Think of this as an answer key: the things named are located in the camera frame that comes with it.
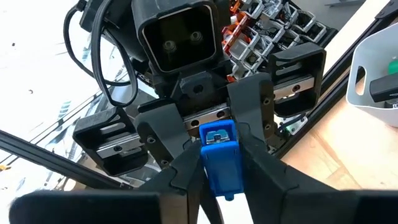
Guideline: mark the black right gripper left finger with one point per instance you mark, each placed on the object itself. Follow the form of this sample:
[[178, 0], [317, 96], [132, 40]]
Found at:
[[124, 208]]

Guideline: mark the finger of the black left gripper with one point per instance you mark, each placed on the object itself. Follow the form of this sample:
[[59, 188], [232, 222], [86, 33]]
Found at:
[[255, 99], [161, 130]]

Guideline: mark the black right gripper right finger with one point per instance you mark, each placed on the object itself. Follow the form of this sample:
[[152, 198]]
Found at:
[[295, 202]]

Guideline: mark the black stapler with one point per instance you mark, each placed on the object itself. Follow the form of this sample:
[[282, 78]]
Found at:
[[385, 88]]

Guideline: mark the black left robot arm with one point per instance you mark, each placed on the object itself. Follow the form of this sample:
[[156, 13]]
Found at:
[[124, 31]]

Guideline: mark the storage bin rack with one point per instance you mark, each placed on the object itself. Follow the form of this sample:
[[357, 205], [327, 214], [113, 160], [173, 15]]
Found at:
[[280, 21]]

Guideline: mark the light grey plastic bin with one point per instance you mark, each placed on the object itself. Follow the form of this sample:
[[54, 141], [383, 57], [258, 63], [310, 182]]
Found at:
[[376, 115]]

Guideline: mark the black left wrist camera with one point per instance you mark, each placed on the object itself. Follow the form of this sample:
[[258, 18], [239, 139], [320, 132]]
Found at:
[[180, 37]]

